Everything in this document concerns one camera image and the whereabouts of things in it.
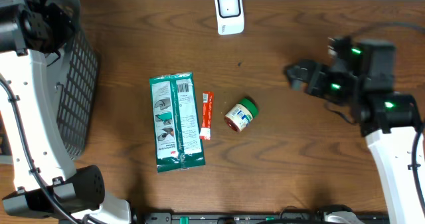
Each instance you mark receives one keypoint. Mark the green lid jar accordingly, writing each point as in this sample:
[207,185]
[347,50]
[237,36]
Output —
[241,115]

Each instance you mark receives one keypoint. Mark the grey plastic shopping basket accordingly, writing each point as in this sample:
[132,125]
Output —
[52,29]

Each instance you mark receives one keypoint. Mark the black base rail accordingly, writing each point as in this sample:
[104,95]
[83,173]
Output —
[241,218]

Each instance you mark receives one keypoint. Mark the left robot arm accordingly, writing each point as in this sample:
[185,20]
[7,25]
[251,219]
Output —
[47,182]

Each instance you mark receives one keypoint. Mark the red snack package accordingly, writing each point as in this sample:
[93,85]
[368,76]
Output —
[205,133]

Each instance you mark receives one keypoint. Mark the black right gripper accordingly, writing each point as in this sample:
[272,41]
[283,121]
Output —
[315,86]

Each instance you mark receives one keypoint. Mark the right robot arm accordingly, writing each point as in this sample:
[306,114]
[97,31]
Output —
[362,78]

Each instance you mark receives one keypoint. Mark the white barcode scanner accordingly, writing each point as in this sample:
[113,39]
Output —
[229,16]

